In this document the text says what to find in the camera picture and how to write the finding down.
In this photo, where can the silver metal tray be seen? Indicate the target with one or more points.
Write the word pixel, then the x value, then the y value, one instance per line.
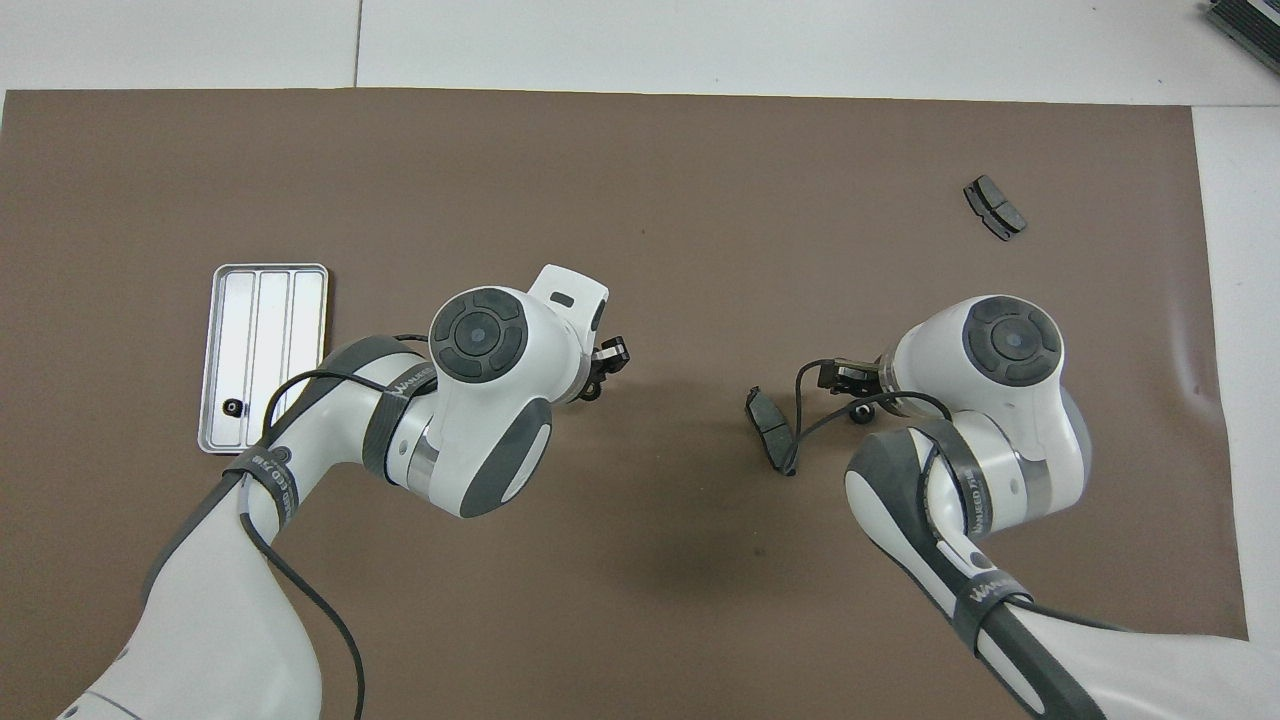
pixel 300 420

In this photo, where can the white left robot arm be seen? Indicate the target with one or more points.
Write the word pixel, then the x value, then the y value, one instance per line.
pixel 480 400

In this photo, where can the dark keyboard device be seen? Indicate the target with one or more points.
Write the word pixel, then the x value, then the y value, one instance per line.
pixel 1250 25

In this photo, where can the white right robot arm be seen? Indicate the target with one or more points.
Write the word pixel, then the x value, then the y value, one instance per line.
pixel 1010 400

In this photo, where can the long grey brake pad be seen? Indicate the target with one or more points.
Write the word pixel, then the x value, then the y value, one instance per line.
pixel 768 420

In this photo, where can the short grey brake pad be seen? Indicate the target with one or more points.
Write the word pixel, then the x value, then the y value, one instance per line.
pixel 995 205

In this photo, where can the large black bearing gear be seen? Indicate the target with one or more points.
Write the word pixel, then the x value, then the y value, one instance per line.
pixel 592 390

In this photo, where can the brown table mat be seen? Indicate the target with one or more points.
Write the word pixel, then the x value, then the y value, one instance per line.
pixel 600 200

